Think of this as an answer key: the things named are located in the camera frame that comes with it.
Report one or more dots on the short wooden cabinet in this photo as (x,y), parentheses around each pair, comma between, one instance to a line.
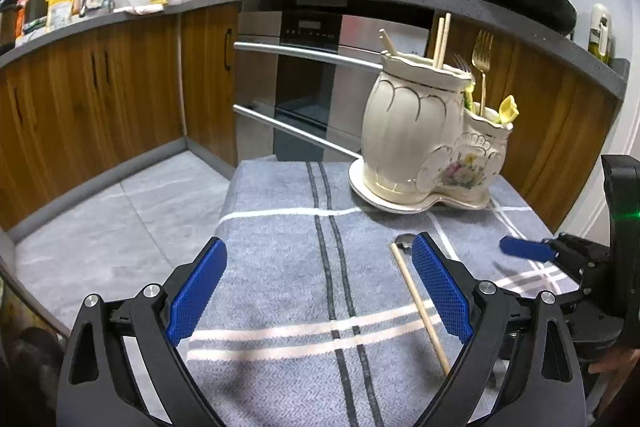
(560,122)

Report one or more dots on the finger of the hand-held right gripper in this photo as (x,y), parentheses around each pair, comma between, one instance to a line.
(525,248)

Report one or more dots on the cream floral ceramic utensil holder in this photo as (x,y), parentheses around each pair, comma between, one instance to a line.
(405,132)

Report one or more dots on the olive oil bottle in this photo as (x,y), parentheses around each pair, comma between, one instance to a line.
(599,34)

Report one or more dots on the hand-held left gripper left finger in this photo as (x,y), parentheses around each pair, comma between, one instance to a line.
(195,292)

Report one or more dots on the flat white cloth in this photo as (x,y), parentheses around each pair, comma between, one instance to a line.
(140,9)

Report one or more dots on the yellow white food bag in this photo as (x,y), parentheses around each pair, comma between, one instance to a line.
(59,12)

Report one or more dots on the long wooden cabinet run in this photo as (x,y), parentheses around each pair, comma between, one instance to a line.
(125,92)

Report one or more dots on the silver spoon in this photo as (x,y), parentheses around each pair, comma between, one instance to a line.
(404,241)

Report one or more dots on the gold fork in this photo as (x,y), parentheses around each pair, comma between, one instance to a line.
(482,52)

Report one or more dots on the person's right hand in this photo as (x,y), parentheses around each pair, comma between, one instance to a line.
(610,362)

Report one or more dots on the built-in oven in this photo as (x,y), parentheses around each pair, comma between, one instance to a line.
(305,72)

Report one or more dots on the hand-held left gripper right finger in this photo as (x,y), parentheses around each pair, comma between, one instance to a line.
(442,287)

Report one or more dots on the silver fork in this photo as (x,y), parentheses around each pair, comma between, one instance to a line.
(462,64)

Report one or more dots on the grey striped towel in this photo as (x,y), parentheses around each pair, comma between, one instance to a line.
(280,257)

